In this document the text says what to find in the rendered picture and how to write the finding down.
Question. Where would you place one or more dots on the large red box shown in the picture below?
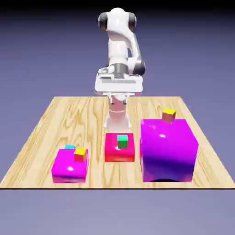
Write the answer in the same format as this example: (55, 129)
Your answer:
(113, 152)

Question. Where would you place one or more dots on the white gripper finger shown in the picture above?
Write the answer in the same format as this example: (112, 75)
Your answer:
(111, 100)
(124, 100)

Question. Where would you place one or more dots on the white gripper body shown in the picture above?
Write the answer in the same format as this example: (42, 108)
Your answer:
(119, 85)

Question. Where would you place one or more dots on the tall large magenta box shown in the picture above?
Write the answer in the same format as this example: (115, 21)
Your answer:
(168, 146)

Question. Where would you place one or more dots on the low large magenta box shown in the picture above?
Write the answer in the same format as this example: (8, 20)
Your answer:
(68, 167)

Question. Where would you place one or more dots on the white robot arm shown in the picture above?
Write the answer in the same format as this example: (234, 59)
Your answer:
(117, 33)

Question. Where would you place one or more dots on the small green cube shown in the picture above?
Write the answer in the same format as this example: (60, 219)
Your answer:
(122, 142)

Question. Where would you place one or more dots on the small yellow cube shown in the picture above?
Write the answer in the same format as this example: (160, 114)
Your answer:
(168, 115)
(80, 155)

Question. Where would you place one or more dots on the small cyan cube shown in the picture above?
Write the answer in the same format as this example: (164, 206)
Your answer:
(69, 146)

